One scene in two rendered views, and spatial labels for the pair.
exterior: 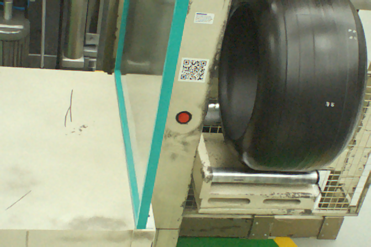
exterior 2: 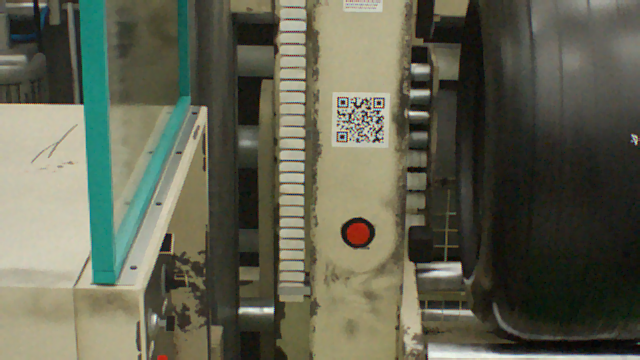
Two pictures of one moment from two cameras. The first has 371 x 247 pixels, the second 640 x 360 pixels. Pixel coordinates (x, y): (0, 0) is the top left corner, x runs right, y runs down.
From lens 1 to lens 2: 0.70 m
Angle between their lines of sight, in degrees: 22
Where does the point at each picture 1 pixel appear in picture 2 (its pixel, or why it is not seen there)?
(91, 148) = (67, 186)
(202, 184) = not seen: outside the picture
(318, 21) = not seen: outside the picture
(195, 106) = (378, 204)
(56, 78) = (53, 112)
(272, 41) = (503, 25)
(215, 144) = (467, 336)
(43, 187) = not seen: outside the picture
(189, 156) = (384, 326)
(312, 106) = (600, 146)
